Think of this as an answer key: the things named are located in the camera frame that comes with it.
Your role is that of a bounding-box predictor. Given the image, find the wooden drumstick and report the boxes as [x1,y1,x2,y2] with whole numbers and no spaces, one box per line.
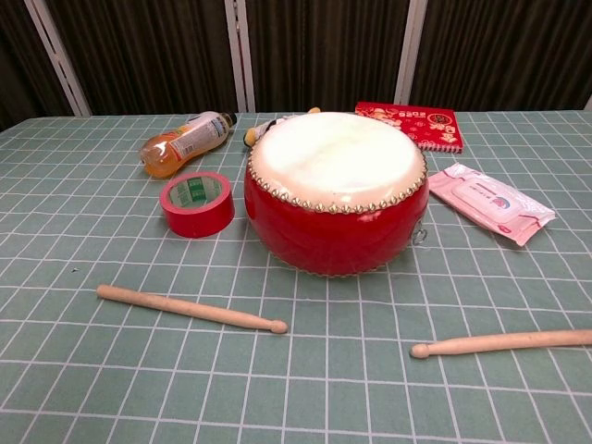
[409,328,592,360]
[95,284,289,335]

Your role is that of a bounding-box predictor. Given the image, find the red drum with white skin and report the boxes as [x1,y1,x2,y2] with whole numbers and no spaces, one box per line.
[243,111,430,278]

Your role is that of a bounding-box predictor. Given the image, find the red tape roll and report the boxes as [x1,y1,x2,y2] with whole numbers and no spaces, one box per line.
[159,171,236,239]

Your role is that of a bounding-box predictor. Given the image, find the black yellow plush toy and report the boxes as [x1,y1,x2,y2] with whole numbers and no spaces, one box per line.
[243,106,322,148]

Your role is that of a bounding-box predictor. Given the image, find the orange juice bottle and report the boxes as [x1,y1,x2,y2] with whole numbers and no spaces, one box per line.
[141,110,239,179]

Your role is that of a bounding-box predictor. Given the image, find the red spiral notebook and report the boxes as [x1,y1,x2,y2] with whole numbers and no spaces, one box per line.
[354,101,465,154]

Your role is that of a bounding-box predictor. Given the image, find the dark ribbed partition panel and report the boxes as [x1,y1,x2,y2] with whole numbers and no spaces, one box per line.
[0,0,76,132]
[409,0,592,112]
[244,0,412,114]
[44,0,239,116]

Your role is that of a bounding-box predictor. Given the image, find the pink wet wipes pack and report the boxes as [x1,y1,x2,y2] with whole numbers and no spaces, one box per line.
[428,162,557,247]

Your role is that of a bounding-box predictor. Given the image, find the green checked tablecloth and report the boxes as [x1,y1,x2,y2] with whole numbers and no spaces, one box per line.
[0,109,592,444]

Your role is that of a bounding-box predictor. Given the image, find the white partition frame post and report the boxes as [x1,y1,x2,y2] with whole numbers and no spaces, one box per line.
[394,0,427,106]
[26,0,93,117]
[224,0,256,114]

